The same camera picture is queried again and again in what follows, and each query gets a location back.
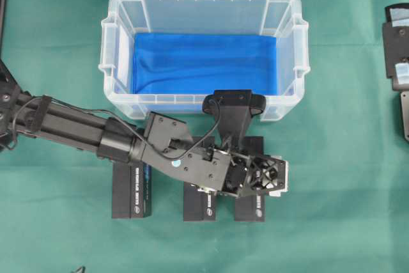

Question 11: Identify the clear plastic storage case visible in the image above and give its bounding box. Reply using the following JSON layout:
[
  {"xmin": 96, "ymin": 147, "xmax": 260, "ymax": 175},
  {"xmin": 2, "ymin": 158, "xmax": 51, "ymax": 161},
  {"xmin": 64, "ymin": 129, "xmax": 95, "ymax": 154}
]
[{"xmin": 98, "ymin": 0, "xmax": 310, "ymax": 121}]

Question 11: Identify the black RealSense box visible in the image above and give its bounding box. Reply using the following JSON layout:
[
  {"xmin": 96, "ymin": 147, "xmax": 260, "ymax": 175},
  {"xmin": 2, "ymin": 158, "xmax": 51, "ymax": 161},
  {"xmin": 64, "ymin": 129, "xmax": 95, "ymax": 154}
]
[
  {"xmin": 183, "ymin": 182, "xmax": 217, "ymax": 222},
  {"xmin": 235, "ymin": 136, "xmax": 265, "ymax": 222},
  {"xmin": 111, "ymin": 162, "xmax": 151, "ymax": 219}
]

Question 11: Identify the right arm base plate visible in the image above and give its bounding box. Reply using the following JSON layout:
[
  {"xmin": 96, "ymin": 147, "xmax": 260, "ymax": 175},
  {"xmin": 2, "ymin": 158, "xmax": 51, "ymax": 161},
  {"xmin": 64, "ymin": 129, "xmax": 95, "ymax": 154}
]
[{"xmin": 399, "ymin": 91, "xmax": 409, "ymax": 142}]

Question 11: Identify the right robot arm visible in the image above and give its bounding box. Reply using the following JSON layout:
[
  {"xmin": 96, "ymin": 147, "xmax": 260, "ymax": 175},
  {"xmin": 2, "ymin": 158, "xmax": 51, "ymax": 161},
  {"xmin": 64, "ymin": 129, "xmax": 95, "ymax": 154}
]
[{"xmin": 382, "ymin": 3, "xmax": 408, "ymax": 91}]

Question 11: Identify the green table cloth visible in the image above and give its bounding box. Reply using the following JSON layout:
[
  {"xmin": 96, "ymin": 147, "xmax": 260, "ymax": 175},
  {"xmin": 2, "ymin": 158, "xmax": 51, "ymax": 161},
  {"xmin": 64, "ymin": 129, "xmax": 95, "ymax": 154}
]
[{"xmin": 1, "ymin": 0, "xmax": 408, "ymax": 272}]

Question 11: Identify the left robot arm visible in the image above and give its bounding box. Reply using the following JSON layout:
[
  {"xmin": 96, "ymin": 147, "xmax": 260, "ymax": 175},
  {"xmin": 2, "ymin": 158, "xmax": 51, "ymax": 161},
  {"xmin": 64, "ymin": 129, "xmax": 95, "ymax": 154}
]
[{"xmin": 1, "ymin": 66, "xmax": 289, "ymax": 198}]

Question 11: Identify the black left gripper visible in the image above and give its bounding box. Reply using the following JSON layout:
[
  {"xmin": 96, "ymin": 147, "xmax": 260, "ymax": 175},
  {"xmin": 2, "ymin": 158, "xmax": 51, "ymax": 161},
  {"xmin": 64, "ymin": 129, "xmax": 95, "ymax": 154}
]
[{"xmin": 188, "ymin": 148, "xmax": 289, "ymax": 198}]

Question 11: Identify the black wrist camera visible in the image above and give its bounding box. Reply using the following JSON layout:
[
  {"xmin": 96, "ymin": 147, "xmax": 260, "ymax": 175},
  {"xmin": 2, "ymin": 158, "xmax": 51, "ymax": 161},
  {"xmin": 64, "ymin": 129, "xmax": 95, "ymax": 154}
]
[{"xmin": 202, "ymin": 90, "xmax": 266, "ymax": 148}]

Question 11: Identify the black camera cable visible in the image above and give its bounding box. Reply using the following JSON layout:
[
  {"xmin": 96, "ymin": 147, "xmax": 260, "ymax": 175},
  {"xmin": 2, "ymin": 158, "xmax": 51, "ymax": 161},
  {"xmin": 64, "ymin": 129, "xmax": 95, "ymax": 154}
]
[{"xmin": 9, "ymin": 95, "xmax": 224, "ymax": 162}]

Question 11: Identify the blue cloth in case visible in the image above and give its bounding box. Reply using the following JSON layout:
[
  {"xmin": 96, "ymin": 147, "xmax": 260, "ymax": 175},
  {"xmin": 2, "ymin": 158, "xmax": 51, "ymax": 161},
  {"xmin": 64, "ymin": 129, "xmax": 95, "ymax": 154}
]
[{"xmin": 132, "ymin": 33, "xmax": 278, "ymax": 95}]

